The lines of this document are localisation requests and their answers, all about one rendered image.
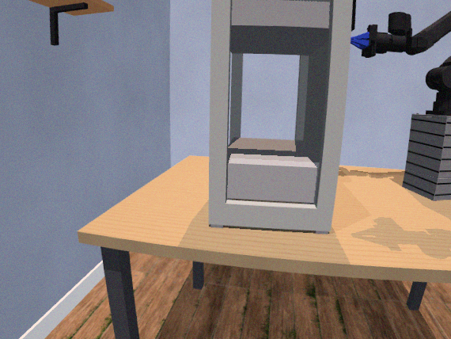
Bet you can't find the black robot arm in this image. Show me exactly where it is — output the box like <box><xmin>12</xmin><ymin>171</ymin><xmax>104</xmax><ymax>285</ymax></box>
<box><xmin>377</xmin><ymin>11</ymin><xmax>451</xmax><ymax>116</ymax></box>

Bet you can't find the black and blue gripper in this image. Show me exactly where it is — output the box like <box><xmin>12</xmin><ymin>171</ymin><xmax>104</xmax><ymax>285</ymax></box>
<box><xmin>351</xmin><ymin>25</ymin><xmax>392</xmax><ymax>58</ymax></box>

